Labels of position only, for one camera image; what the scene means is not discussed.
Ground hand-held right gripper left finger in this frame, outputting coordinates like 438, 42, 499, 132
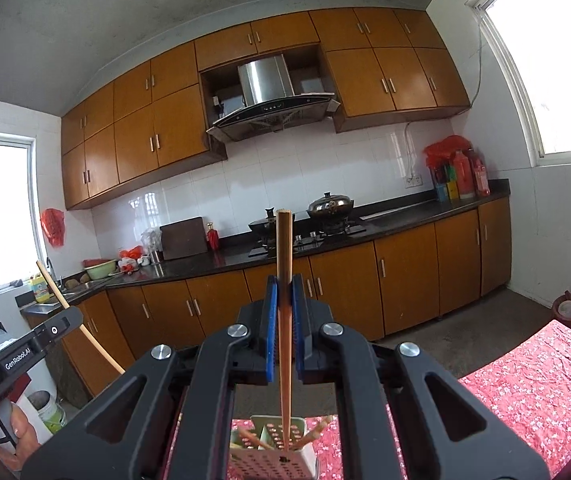
20, 275, 281, 480

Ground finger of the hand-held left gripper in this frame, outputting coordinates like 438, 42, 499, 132
26, 307, 84, 358

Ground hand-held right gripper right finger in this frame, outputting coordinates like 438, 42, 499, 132
290, 275, 552, 480

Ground wooden chopstick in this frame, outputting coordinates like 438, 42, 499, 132
234, 427, 272, 450
274, 208, 295, 449
301, 414, 335, 445
35, 260, 126, 375

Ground pale green perforated chopstick holder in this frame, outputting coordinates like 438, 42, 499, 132
228, 412, 318, 480

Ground person's left hand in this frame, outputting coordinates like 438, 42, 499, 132
0, 401, 42, 470

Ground yellow detergent bottle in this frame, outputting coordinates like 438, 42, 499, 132
30, 272, 51, 304

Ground steel sink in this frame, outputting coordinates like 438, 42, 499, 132
40, 280, 107, 307

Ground white bucket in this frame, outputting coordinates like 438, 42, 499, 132
27, 389, 67, 434

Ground green basin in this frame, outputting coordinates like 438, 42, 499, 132
83, 258, 119, 281

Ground black gas stove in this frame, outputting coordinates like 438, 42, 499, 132
247, 219, 367, 259

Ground red and white plastic bag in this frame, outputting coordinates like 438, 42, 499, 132
118, 245, 145, 274

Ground small black wok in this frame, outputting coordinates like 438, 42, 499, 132
248, 208, 277, 234

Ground window beside sink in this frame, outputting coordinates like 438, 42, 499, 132
0, 129, 47, 303

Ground dark wooden cutting board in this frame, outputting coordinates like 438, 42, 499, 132
158, 216, 210, 261

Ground wooden base cabinets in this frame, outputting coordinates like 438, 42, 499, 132
59, 196, 512, 377

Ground large wok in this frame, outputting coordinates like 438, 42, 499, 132
307, 191, 355, 221

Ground black kitchen countertop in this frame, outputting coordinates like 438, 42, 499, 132
19, 178, 511, 313

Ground red bag with bottles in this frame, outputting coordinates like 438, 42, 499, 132
424, 134, 492, 202

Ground steel range hood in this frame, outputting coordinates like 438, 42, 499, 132
206, 54, 342, 142

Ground red floral tablecloth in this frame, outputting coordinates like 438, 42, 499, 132
230, 319, 571, 480

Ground large bright window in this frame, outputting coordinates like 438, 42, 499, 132
469, 0, 571, 167

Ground red plastic bag on wall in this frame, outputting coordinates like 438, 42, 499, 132
40, 208, 65, 247

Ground wooden wall cabinets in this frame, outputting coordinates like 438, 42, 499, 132
59, 7, 471, 211

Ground wall cable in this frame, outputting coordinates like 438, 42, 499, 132
467, 24, 485, 107

